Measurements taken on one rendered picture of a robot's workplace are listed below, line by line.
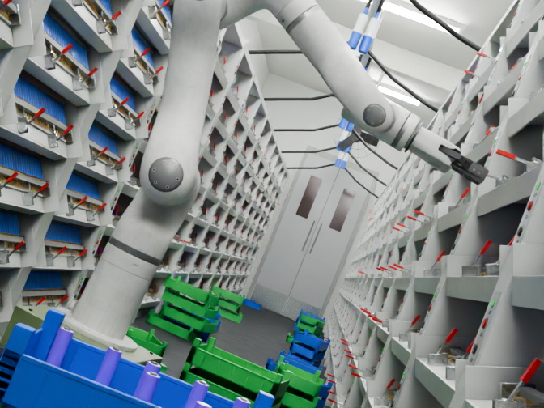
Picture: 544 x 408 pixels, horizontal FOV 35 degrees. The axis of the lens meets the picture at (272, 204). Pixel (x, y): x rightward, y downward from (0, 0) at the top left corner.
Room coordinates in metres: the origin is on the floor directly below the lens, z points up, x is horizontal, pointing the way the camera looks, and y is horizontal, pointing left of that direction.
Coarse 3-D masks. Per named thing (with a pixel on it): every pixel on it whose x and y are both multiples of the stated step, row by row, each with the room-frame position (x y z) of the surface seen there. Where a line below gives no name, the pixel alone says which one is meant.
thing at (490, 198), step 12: (540, 168) 1.42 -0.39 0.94; (492, 180) 2.01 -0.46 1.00; (516, 180) 1.60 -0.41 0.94; (528, 180) 1.51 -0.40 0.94; (480, 192) 2.01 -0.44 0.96; (492, 192) 1.83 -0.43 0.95; (504, 192) 1.71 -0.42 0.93; (516, 192) 1.60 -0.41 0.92; (528, 192) 1.51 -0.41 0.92; (480, 204) 1.97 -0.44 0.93; (492, 204) 1.83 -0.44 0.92; (504, 204) 1.70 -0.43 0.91
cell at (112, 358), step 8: (112, 352) 1.05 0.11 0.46; (120, 352) 1.05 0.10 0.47; (104, 360) 1.05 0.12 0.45; (112, 360) 1.05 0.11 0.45; (104, 368) 1.05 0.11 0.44; (112, 368) 1.05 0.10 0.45; (96, 376) 1.05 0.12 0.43; (104, 376) 1.05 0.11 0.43; (112, 376) 1.06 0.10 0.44; (104, 384) 1.05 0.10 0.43
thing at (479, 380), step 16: (480, 368) 1.31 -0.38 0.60; (496, 368) 1.31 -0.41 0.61; (512, 368) 1.31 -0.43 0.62; (528, 368) 1.13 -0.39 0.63; (480, 384) 1.31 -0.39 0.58; (496, 384) 1.31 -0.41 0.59; (512, 384) 1.29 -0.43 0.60; (528, 384) 1.29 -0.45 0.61; (480, 400) 1.30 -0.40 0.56; (496, 400) 1.14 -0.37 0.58; (512, 400) 1.14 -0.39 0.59; (528, 400) 1.23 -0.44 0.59
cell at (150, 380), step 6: (150, 372) 0.99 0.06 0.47; (144, 378) 0.99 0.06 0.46; (150, 378) 0.99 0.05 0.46; (156, 378) 0.99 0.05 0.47; (144, 384) 0.99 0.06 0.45; (150, 384) 0.99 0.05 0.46; (156, 384) 0.99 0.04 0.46; (138, 390) 0.99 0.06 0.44; (144, 390) 0.99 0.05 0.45; (150, 390) 0.99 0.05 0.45; (138, 396) 0.99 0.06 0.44; (144, 396) 0.99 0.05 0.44; (150, 396) 0.99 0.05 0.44; (150, 402) 0.99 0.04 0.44
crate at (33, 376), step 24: (48, 312) 1.07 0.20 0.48; (24, 336) 0.89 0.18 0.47; (48, 336) 1.07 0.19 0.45; (0, 360) 0.89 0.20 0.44; (24, 360) 0.89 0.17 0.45; (72, 360) 1.09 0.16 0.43; (96, 360) 1.09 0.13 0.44; (120, 360) 1.09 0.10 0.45; (0, 384) 0.89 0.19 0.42; (24, 384) 0.89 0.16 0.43; (48, 384) 0.89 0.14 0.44; (72, 384) 0.89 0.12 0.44; (96, 384) 0.89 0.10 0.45; (120, 384) 1.09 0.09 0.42; (168, 384) 1.09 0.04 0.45
